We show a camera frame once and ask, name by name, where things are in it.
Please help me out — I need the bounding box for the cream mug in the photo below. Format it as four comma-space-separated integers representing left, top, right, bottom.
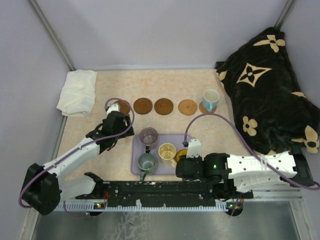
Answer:
158, 143, 177, 169

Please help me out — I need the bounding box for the purple glass cup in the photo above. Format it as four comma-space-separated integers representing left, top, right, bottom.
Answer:
139, 127, 159, 153

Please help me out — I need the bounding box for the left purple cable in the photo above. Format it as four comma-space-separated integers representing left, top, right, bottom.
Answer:
18, 97, 136, 219

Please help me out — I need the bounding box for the dark wooden coaster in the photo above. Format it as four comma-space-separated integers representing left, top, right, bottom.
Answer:
154, 98, 174, 116
115, 100, 130, 114
133, 97, 153, 115

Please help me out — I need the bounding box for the grey green mug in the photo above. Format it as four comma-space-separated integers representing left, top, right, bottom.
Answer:
137, 153, 159, 182

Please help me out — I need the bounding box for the black floral blanket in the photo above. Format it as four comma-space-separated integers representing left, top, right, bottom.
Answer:
214, 27, 320, 155

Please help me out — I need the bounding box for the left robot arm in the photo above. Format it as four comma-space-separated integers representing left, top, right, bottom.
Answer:
18, 110, 135, 216

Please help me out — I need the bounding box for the lavender plastic tray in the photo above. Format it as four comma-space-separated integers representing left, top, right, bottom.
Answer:
131, 133, 184, 176

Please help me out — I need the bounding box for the woven rattan coaster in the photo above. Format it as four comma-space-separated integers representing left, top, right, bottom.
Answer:
198, 102, 217, 114
178, 99, 198, 116

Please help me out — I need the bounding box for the yellow mug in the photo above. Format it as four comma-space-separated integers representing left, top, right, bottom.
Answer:
175, 149, 188, 163

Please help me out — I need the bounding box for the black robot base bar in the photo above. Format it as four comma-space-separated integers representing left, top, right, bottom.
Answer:
75, 180, 253, 208

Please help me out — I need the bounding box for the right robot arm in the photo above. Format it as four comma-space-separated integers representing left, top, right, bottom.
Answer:
175, 150, 316, 198

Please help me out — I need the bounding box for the light blue mug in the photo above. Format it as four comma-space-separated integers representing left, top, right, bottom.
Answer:
202, 89, 220, 112

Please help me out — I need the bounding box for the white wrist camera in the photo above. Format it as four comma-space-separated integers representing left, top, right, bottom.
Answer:
186, 138, 203, 158
105, 103, 120, 115

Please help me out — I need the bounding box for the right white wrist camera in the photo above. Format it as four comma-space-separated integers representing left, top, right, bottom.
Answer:
186, 138, 203, 158

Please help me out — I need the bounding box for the aluminium frame rail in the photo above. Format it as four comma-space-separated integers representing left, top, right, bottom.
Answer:
52, 185, 302, 216

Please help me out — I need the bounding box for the white folded cloth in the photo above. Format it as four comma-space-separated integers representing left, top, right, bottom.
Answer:
56, 69, 98, 118

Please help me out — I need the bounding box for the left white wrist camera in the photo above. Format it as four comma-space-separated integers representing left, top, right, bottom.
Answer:
105, 103, 120, 115

